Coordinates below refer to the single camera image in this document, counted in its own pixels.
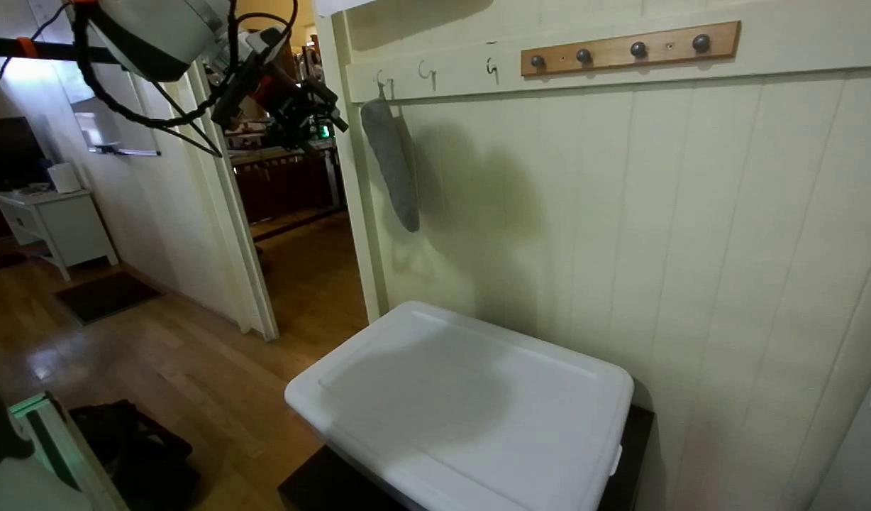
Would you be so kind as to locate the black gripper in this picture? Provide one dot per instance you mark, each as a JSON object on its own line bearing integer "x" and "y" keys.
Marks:
{"x": 294, "y": 109}

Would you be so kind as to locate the grey quilted oven mitten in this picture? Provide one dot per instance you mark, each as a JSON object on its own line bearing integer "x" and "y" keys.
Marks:
{"x": 392, "y": 159}

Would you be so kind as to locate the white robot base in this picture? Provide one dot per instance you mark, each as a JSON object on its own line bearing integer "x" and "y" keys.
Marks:
{"x": 47, "y": 460}

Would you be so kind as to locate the white small side table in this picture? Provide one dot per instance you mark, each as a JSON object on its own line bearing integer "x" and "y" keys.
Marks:
{"x": 58, "y": 227}

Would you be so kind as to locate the dark floor mat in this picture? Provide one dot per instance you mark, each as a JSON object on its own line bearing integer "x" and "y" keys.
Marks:
{"x": 105, "y": 297}

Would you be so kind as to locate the white plastic storage bin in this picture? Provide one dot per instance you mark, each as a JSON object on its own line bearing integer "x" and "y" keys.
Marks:
{"x": 467, "y": 416}

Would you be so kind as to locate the black bag on floor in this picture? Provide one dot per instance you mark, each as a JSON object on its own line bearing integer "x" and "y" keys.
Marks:
{"x": 146, "y": 460}

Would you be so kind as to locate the wooden peg rack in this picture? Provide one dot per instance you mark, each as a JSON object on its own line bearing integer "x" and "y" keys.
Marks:
{"x": 691, "y": 42}

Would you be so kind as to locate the metal wall hook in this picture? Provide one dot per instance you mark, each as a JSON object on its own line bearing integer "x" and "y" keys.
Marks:
{"x": 429, "y": 75}
{"x": 386, "y": 88}
{"x": 493, "y": 69}

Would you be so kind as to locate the middle metal wall hook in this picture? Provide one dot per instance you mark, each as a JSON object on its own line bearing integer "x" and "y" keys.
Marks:
{"x": 429, "y": 75}

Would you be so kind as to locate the black camera tripod arm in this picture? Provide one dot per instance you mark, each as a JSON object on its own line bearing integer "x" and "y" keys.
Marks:
{"x": 24, "y": 47}

